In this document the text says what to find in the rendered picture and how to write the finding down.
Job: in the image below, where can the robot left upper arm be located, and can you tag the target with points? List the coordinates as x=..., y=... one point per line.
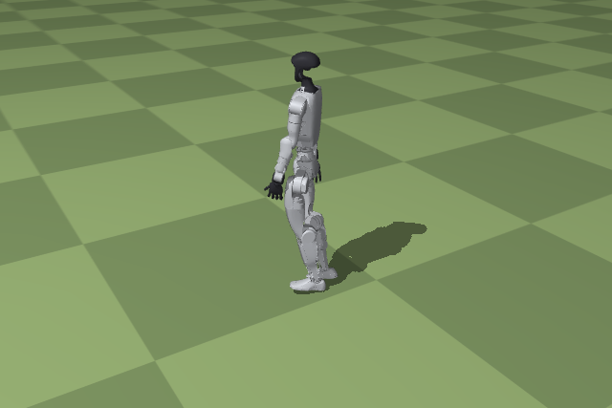
x=297, y=109

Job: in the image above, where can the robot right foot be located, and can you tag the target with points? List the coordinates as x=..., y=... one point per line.
x=330, y=273

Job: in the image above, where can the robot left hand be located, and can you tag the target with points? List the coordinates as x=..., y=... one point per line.
x=275, y=188

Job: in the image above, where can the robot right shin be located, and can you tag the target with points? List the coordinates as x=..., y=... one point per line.
x=321, y=247

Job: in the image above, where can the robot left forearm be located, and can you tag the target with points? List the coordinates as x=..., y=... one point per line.
x=285, y=154

